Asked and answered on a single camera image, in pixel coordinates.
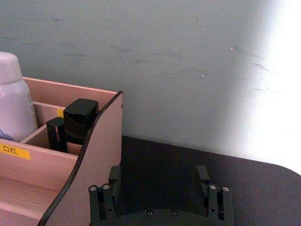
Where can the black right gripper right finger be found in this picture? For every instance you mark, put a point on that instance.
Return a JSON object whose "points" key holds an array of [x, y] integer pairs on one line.
{"points": [[217, 200]]}

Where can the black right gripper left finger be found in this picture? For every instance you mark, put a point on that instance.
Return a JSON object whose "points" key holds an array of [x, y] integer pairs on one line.
{"points": [[106, 195]]}

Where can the pale wooden organizer box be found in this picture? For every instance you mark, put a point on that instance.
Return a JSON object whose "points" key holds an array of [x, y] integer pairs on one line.
{"points": [[94, 150]]}

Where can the black table cloth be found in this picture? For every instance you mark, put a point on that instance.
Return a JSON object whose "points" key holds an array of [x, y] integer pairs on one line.
{"points": [[176, 164]]}

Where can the small black lipstick tube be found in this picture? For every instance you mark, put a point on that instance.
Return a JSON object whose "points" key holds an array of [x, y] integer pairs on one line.
{"points": [[54, 134]]}

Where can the yellow label with black print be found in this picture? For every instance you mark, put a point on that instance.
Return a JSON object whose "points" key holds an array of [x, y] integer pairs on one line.
{"points": [[14, 150]]}

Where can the white plastic bottle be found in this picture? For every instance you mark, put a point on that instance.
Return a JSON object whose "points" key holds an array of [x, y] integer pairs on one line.
{"points": [[13, 99]]}

